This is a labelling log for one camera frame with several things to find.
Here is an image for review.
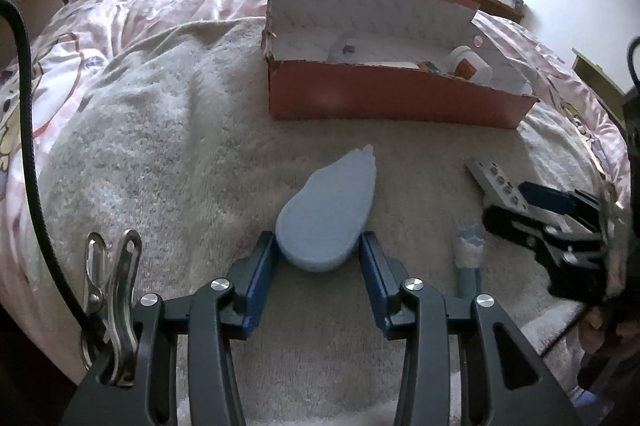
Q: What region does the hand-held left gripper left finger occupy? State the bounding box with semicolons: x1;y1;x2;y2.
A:
65;230;277;426

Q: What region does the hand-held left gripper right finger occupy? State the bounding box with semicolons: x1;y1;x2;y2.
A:
358;230;583;426

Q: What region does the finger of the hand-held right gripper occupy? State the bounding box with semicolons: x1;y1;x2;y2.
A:
518;180;608;233
482;204;607;268

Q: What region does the blue-grey oval bottle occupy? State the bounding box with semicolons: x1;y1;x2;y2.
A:
275;145;377;273

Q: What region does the white plastic jar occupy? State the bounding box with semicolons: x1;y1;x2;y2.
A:
446;45;494;85

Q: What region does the red cardboard box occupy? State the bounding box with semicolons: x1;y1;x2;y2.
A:
262;0;542;130

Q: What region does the person's right hand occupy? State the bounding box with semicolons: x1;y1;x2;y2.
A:
575;305;640;357

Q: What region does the grey tube with white label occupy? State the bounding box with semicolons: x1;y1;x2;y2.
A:
451;220;485;298

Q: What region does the olive green board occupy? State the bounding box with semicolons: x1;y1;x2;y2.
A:
571;48;627;109

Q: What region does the white fleece blanket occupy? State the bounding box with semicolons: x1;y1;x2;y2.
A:
35;13;608;422

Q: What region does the metal spring clip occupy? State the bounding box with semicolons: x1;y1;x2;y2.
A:
80;229;144;388

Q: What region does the pink printed quilt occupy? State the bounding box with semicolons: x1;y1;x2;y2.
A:
0;0;632;337

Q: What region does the thick black cable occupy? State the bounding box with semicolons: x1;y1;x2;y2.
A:
0;0;93;337

